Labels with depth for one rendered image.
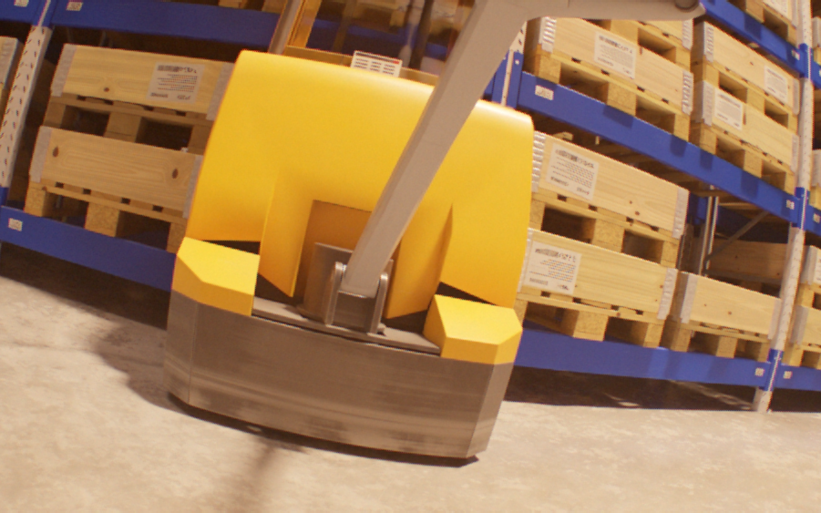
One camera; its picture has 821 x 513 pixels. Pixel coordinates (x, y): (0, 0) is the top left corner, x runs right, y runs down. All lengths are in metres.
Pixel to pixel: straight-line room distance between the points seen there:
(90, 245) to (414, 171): 1.53
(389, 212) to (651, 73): 1.82
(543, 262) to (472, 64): 1.57
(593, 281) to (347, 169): 1.19
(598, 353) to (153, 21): 2.14
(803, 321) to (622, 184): 1.57
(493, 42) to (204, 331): 0.86
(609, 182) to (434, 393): 1.30
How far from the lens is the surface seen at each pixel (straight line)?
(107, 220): 2.29
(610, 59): 2.63
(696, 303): 2.83
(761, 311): 3.19
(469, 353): 1.45
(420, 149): 0.99
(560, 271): 2.40
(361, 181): 1.56
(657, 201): 2.63
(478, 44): 0.83
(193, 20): 2.35
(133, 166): 2.26
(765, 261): 3.81
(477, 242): 1.60
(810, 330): 3.61
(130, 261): 2.27
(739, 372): 3.18
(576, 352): 2.51
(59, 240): 2.37
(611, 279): 2.51
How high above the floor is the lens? 0.48
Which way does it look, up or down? level
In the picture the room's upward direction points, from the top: 12 degrees clockwise
